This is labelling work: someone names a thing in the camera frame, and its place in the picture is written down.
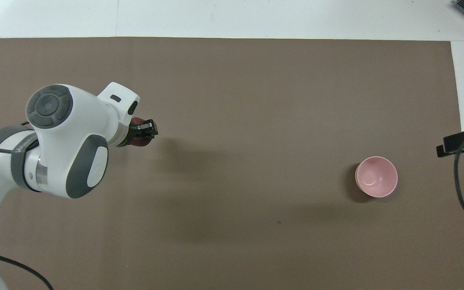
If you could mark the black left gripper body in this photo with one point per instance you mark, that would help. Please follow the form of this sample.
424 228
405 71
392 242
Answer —
124 136

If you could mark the dark red apple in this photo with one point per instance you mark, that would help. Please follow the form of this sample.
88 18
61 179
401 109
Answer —
141 142

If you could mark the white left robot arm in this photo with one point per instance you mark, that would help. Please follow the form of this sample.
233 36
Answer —
67 121

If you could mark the pink bowl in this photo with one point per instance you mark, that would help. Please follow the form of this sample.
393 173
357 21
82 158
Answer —
377 177

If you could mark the brown table mat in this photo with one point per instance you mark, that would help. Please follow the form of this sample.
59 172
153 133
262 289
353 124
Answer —
236 121

